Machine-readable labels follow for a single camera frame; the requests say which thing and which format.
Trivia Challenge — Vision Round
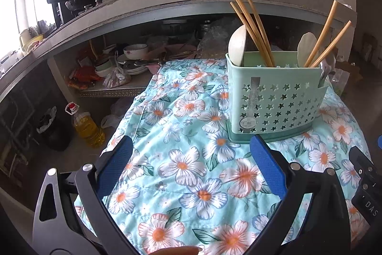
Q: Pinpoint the white plastic bag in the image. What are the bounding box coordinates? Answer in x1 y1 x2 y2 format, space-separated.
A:
101 98 135 128

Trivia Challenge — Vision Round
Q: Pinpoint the white plastic rice spoon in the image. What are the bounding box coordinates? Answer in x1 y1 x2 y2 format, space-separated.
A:
297 33 318 67

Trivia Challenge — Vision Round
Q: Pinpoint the green star-holed utensil holder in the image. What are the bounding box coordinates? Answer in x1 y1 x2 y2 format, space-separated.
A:
225 51 332 143

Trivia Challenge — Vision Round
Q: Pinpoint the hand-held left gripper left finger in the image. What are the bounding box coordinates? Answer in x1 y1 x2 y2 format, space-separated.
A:
31 135 141 255

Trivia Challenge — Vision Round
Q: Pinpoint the person's left hand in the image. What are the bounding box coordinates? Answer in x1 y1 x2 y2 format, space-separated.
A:
146 246 201 255

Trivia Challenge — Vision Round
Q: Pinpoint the stack of white plates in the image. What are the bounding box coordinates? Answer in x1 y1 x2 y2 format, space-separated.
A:
118 59 150 75

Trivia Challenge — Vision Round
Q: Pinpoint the wooden chopstick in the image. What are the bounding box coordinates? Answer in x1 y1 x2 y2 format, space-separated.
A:
304 0 339 68
311 21 352 68
233 0 273 68
230 2 266 68

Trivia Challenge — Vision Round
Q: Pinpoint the grey concrete counter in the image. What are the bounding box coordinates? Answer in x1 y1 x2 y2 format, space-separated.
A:
0 0 359 100

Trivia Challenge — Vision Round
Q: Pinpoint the red plastic bag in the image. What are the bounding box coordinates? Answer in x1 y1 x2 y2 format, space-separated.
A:
68 65 100 90

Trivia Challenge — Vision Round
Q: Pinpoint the black bucket with bag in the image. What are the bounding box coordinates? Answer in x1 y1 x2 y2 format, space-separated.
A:
36 106 72 152

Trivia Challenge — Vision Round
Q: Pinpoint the yellow cooking oil bottle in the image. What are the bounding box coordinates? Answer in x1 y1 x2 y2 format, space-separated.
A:
65 103 106 148

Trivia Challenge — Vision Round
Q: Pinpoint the beige round spoon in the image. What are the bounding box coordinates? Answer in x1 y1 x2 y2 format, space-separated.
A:
228 24 248 67

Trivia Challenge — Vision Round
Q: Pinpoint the metal spoon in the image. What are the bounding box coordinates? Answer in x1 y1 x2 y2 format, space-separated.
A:
318 52 337 88

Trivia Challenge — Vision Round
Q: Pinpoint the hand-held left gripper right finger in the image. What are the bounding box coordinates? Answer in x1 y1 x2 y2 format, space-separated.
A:
239 134 351 255

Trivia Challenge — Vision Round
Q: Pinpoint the pale yellow container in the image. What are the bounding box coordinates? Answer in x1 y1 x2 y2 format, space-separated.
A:
18 28 45 51

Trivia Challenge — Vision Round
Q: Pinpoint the crumpled clear plastic bag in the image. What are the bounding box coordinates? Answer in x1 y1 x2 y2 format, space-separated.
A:
195 19 229 60

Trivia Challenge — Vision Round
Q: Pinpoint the clear plastic bag with contents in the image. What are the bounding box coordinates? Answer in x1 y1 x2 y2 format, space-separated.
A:
103 64 132 89

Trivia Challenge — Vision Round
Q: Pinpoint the floral blue blanket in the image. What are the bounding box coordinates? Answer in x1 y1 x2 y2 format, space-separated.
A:
73 58 373 255

